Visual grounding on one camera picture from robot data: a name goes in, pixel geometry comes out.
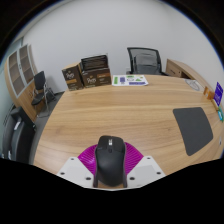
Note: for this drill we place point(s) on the small tan box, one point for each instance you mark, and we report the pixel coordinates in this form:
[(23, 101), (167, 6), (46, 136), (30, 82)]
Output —
[(216, 104)]

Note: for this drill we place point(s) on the wooden side desk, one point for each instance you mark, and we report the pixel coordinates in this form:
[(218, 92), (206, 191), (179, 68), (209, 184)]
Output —
[(183, 70)]

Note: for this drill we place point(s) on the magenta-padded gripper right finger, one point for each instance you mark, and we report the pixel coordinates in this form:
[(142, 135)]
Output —
[(134, 160)]

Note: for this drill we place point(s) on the dark grey mouse pad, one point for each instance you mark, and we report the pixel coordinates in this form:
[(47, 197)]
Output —
[(193, 130)]

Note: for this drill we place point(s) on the white printed paper sheet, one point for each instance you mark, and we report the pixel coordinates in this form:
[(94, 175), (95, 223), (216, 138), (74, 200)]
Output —
[(130, 80)]

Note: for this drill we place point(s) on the wooden shelf unit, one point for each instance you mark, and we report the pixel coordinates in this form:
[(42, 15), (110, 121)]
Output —
[(18, 76)]

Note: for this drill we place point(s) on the small orange box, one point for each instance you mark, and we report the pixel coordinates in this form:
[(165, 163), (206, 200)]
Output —
[(209, 93)]

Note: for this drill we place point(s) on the grey backpack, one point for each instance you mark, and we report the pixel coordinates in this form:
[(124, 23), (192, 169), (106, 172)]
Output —
[(146, 64)]

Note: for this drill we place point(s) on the black mesh office chair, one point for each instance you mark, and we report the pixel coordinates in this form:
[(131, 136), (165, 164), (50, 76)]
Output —
[(130, 60)]

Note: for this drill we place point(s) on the black open box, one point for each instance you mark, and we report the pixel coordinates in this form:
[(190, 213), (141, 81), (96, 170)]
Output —
[(94, 62)]

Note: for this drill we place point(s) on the purple card package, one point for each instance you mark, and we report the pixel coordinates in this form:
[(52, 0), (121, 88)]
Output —
[(218, 94)]

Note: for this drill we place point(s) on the green blue small pack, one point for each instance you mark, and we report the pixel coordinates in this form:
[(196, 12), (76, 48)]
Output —
[(220, 115)]

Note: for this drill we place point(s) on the wide brown cardboard box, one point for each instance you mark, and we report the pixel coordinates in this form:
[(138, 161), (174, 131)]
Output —
[(96, 78)]

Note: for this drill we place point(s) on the black metal-legged chair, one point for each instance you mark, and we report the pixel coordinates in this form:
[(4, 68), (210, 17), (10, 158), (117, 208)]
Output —
[(40, 81)]

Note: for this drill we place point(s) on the round grey white mat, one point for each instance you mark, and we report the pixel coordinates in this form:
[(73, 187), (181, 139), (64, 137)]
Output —
[(193, 84)]

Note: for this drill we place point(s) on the tall brown cardboard box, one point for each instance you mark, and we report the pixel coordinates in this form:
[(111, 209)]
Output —
[(72, 77)]

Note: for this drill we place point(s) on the black leather armchair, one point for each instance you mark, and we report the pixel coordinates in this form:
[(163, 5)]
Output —
[(16, 136)]

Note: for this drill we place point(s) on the black computer mouse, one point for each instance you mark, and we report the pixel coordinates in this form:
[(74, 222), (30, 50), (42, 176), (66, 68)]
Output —
[(110, 163)]

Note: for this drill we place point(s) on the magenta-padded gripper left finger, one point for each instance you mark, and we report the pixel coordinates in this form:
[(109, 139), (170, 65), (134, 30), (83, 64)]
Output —
[(87, 160)]

